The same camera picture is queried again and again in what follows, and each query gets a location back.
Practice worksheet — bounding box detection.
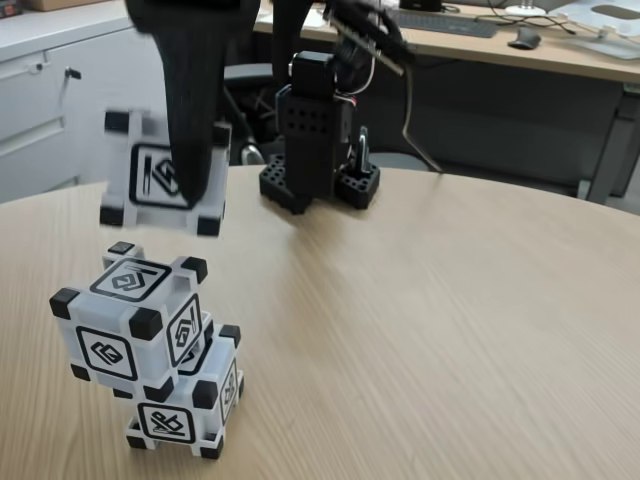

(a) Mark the black computer mouse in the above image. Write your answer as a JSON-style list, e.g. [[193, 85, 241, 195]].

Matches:
[[507, 27, 544, 50]]

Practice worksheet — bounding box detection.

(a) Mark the black monitor foot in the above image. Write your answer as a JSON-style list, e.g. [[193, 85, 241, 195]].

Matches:
[[398, 0, 446, 14]]

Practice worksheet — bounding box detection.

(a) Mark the black office chair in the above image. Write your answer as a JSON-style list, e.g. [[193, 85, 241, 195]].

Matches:
[[212, 62, 301, 169]]

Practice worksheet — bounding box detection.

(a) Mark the white round base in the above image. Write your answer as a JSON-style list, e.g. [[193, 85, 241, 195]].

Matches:
[[504, 0, 550, 16]]

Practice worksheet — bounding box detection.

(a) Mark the wooden office desk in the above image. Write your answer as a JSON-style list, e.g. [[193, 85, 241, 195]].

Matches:
[[252, 0, 640, 206]]

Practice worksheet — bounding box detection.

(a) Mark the silver laptop stand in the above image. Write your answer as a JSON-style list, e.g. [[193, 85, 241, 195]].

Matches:
[[547, 0, 640, 60]]

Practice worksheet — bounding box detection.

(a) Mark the white filing cabinet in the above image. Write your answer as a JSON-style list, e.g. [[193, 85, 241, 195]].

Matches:
[[0, 7, 171, 204]]

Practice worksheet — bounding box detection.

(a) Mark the brown cardboard box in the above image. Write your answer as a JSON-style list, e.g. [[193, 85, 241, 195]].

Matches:
[[32, 0, 126, 12]]

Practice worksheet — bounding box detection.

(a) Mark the grey camera cable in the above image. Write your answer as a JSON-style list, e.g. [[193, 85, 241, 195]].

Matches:
[[402, 59, 444, 175]]

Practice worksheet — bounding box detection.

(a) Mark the white cube crossed-lines symbol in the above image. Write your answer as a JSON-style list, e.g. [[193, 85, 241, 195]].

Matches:
[[124, 322, 246, 460]]

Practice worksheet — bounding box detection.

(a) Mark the white cube zigzag-diamond symbol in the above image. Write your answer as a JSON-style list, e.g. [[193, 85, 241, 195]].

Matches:
[[98, 109, 234, 239]]

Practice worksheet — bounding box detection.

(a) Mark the black keyboard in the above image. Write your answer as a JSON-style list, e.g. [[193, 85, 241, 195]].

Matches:
[[394, 9, 501, 39]]

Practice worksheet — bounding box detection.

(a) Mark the white cube stacked-diamonds symbol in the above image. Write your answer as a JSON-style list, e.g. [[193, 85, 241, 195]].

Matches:
[[48, 241, 209, 401]]

